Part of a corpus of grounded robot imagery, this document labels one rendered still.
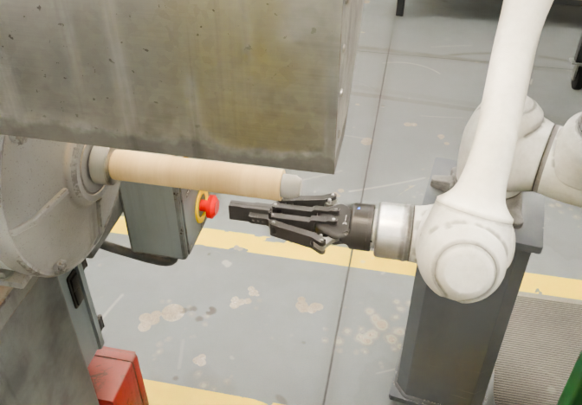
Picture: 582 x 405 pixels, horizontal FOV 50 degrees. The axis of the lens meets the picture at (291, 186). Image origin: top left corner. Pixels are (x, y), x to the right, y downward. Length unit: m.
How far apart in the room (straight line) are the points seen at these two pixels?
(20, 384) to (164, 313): 1.25
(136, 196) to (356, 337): 1.27
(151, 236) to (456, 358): 1.03
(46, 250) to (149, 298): 1.60
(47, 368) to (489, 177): 0.70
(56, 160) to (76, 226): 0.09
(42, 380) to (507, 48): 0.84
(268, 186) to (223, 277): 1.68
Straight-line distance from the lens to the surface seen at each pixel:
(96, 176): 0.67
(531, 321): 2.27
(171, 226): 0.98
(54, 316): 1.03
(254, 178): 0.62
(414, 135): 3.07
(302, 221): 0.99
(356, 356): 2.05
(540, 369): 2.15
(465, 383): 1.86
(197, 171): 0.63
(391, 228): 0.96
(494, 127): 0.85
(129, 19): 0.40
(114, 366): 1.30
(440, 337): 1.74
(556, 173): 1.39
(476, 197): 0.82
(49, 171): 0.64
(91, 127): 0.45
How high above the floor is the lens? 1.63
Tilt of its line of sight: 38 degrees down
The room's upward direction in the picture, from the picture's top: straight up
